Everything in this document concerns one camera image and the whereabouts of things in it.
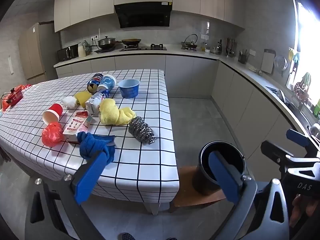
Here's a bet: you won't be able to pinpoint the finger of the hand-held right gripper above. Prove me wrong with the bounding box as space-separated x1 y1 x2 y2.
261 140 300 167
286 129 320 157

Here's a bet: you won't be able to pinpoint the silver blue packet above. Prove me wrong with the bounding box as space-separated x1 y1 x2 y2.
85 89 111 115

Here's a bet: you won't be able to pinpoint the beige upper cabinets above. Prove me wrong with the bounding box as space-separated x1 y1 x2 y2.
54 0 247 33

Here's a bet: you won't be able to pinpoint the dish drying rack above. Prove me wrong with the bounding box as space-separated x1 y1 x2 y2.
292 72 313 105

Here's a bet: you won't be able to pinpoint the hanging yellow cloth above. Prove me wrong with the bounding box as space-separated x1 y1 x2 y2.
289 47 299 63

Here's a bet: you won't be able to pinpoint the hanging utensil rack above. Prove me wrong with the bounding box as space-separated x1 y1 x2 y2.
226 37 236 57

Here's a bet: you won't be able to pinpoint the black utensil holder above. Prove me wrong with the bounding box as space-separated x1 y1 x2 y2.
237 49 249 64

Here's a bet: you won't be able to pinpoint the red plastic bag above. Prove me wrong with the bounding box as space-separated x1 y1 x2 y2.
41 122 65 147

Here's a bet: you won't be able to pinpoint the round metal steamer plate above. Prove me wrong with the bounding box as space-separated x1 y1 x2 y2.
274 55 288 77

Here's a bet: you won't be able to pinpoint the red paper cup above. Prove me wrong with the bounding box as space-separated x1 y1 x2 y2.
42 103 63 125

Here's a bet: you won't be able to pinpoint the wok with lid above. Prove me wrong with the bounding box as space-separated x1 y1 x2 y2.
97 36 122 50

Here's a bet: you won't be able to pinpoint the beige refrigerator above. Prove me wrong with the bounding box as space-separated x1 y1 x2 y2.
18 22 62 80

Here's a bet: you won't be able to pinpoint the black gas stove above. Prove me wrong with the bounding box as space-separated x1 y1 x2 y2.
119 44 167 52

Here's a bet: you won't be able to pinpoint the bright window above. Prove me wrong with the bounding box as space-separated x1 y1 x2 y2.
286 0 320 105

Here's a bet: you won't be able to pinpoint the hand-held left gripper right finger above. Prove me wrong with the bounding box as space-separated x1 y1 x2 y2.
209 151 290 240

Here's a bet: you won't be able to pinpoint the black bucket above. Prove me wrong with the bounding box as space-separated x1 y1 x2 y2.
192 141 247 197

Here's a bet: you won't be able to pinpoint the steel wool scrubber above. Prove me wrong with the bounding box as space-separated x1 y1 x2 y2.
128 116 157 145

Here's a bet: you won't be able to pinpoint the frying pan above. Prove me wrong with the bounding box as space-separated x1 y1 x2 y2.
122 38 142 46

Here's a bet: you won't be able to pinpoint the grey kitchen counter cabinets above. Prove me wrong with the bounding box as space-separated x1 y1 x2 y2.
53 44 320 173

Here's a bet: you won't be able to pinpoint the black microwave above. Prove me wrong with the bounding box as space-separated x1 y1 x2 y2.
57 44 79 62

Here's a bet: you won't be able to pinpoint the white cutting board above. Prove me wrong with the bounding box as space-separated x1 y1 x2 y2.
261 49 276 74

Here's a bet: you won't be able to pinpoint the kitchen sink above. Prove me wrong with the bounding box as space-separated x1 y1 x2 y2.
285 97 317 132

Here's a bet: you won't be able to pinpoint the blue soda can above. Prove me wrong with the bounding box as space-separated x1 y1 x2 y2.
87 73 103 94

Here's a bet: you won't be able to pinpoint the black range hood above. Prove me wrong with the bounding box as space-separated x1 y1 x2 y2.
114 1 173 29

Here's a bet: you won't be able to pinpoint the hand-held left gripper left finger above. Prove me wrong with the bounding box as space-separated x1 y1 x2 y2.
24 151 108 240

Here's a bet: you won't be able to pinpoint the wooden stool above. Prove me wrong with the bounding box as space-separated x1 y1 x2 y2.
170 165 227 213

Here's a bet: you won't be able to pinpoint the white checkered table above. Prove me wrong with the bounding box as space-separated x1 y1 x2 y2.
0 69 180 216

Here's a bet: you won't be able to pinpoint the white tissue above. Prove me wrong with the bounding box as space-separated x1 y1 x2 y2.
62 96 77 109

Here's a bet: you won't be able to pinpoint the yellow sponge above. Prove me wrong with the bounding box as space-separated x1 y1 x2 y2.
74 91 93 107

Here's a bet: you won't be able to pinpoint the blue white paper cup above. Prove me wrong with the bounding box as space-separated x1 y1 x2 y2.
97 74 117 92

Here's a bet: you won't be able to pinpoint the person's right hand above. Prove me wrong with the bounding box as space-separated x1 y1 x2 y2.
289 194 320 228

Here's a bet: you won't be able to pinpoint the yellow cloth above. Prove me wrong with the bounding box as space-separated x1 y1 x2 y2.
99 98 137 126
289 47 299 63

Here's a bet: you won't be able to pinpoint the blue cloth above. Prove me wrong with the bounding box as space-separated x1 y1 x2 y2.
77 131 116 165

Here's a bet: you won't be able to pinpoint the white red carton box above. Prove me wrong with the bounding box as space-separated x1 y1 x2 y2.
62 112 94 144

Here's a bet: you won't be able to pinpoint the blue bowl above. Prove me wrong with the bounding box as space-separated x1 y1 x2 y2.
118 79 140 98

